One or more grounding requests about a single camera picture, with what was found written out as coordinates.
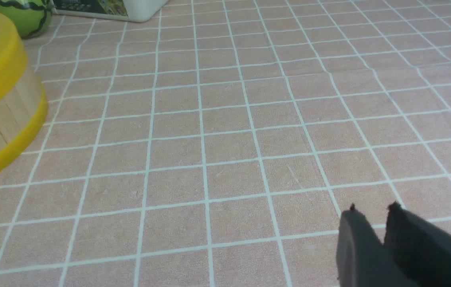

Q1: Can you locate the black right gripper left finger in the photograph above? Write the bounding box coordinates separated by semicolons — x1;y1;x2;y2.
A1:
336;204;417;287

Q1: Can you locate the green toy watermelon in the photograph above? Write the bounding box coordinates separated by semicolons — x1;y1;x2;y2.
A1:
0;0;53;39

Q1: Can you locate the green and white toolbox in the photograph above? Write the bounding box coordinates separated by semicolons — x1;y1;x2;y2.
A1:
51;0;169;22

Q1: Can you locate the pink checkered tablecloth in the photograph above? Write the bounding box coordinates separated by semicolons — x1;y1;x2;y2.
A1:
0;0;451;287

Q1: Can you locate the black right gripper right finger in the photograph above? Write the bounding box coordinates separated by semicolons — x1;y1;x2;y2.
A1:
384;203;451;287

